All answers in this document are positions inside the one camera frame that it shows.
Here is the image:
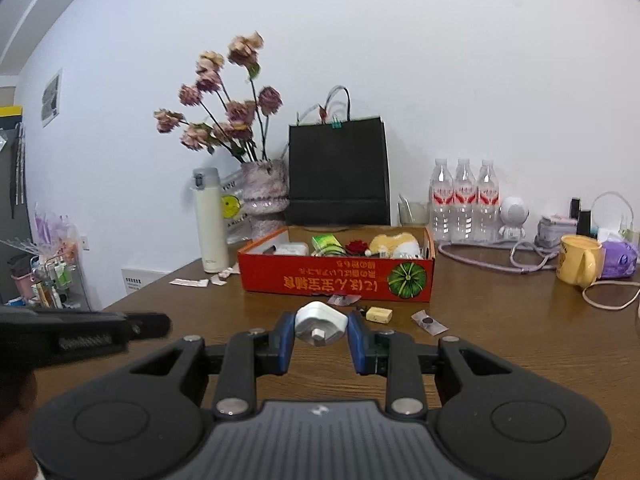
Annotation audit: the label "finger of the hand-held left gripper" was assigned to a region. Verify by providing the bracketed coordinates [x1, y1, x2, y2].
[125, 312, 172, 339]

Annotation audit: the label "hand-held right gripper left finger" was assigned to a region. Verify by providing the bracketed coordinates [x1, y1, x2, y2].
[130, 311, 297, 421]

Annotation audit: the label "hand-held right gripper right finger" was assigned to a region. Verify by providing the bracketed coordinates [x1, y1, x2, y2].
[346, 310, 513, 419]

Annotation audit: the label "white plug adapter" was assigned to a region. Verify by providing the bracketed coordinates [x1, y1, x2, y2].
[294, 301, 349, 347]

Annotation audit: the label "orange cardboard box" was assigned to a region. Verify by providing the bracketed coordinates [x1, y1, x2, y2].
[237, 225, 437, 303]

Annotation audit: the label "green tissue packet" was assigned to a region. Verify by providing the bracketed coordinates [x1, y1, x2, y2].
[311, 233, 347, 257]

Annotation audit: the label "wooden desktop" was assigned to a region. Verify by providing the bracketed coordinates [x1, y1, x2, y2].
[30, 242, 640, 413]

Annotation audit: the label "clear packet with dark contents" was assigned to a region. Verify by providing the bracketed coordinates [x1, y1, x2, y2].
[411, 310, 449, 335]

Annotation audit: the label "yellow white plush dog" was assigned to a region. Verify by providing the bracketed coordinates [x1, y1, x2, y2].
[369, 232, 421, 260]

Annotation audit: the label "white thermos bottle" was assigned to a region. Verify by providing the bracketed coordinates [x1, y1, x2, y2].
[192, 166, 231, 274]

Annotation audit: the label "clear bag with yellow smiley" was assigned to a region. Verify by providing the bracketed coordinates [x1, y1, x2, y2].
[220, 170, 253, 245]

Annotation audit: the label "clear glass cup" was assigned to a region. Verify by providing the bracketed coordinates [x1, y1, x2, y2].
[398, 194, 431, 227]

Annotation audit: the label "pink white ceramic vase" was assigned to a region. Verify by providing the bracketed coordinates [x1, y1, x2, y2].
[241, 159, 291, 241]

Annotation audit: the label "grey cabinet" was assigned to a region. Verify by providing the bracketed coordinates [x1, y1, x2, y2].
[0, 105, 31, 306]

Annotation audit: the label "black paper bag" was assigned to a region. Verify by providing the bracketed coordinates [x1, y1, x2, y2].
[284, 85, 392, 227]

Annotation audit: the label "purple white small device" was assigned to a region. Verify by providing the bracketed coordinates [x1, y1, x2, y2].
[535, 215, 578, 251]

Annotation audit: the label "dried pink flowers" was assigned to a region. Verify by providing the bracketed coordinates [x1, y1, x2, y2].
[153, 31, 284, 163]

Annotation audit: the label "yellow mug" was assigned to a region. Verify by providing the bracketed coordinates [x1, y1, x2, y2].
[556, 234, 604, 288]

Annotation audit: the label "purple pouch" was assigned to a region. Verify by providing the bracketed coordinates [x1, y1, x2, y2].
[597, 239, 640, 281]

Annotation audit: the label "white wall socket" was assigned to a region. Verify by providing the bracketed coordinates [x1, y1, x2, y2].
[121, 267, 168, 296]

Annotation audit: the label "wire rack with small items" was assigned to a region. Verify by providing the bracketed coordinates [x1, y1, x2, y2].
[0, 202, 93, 311]

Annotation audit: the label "purple lanyard cord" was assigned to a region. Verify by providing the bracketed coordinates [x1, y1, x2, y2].
[437, 240, 561, 274]

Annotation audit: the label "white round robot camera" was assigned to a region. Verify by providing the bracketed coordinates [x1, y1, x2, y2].
[498, 196, 532, 242]

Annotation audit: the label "grey wall picture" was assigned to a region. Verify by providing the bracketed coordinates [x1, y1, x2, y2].
[41, 69, 63, 128]

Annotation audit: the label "white cable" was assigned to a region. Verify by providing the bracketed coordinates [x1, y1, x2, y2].
[581, 280, 640, 311]

